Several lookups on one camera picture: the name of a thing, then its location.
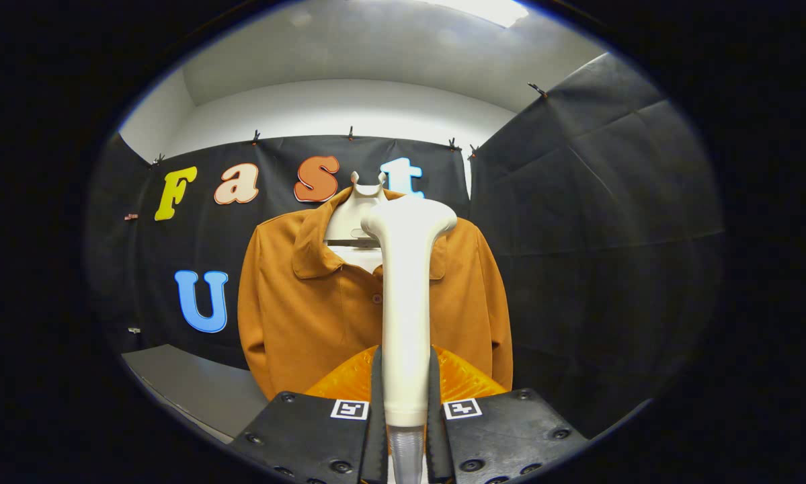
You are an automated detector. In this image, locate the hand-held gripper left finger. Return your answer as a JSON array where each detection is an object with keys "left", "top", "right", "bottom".
[{"left": 228, "top": 344, "right": 389, "bottom": 484}]

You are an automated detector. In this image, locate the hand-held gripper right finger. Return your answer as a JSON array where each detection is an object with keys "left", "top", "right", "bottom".
[{"left": 426, "top": 344, "right": 589, "bottom": 484}]

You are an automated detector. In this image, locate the white steamer hose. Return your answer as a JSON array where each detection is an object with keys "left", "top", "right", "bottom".
[{"left": 388, "top": 425, "right": 426, "bottom": 484}]

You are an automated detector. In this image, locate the orange button shirt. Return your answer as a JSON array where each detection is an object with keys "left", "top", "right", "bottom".
[{"left": 237, "top": 187, "right": 514, "bottom": 402}]

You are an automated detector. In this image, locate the white garment steamer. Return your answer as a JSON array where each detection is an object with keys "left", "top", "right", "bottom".
[{"left": 361, "top": 194, "right": 458, "bottom": 428}]

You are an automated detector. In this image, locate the grey drawer cabinet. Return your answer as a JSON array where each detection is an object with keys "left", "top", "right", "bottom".
[{"left": 122, "top": 344, "right": 270, "bottom": 444}]

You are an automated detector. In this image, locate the black backdrop cloth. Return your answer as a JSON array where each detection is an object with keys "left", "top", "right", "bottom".
[{"left": 83, "top": 52, "right": 725, "bottom": 441}]

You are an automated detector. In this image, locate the white mannequin torso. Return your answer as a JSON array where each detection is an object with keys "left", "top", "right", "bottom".
[{"left": 324, "top": 171, "right": 389, "bottom": 274}]

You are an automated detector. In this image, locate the row of black clips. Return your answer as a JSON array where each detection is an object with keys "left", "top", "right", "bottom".
[{"left": 149, "top": 81, "right": 549, "bottom": 167}]

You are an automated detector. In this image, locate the long ceiling light panel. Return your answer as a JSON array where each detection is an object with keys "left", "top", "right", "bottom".
[{"left": 430, "top": 0, "right": 530, "bottom": 29}]

